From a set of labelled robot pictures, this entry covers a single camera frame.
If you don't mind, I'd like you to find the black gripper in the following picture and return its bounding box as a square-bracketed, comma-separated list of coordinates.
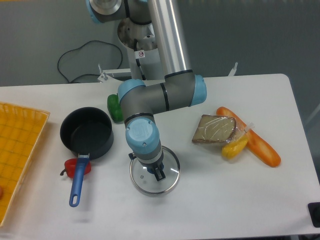
[138, 153, 166, 181]

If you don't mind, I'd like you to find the glass lid with blue knob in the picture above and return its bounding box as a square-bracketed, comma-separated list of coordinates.
[129, 146, 181, 196]

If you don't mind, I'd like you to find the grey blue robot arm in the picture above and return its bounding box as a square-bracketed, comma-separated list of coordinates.
[86, 0, 207, 181]

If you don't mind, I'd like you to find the wrapped bread slice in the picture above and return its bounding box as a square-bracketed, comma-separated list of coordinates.
[191, 114, 237, 144]

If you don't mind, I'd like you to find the yellow toy corn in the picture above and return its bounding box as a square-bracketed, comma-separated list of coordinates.
[221, 135, 248, 160]

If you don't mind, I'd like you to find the green toy bell pepper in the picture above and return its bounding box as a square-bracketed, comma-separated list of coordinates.
[107, 94, 124, 123]

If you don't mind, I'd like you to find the red toy bell pepper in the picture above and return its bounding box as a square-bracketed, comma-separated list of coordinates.
[60, 158, 92, 179]

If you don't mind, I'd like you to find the orange toy carrot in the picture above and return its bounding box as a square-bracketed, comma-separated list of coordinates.
[216, 106, 281, 168]

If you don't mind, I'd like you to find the yellow woven basket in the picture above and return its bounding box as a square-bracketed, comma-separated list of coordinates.
[0, 102, 50, 227]

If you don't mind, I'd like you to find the black device at table edge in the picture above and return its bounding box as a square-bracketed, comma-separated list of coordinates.
[307, 202, 320, 228]

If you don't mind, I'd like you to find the black saucepan blue handle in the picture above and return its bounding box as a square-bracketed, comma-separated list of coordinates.
[60, 107, 114, 207]

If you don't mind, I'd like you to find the black cable on floor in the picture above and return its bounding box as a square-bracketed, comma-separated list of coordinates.
[57, 40, 123, 84]

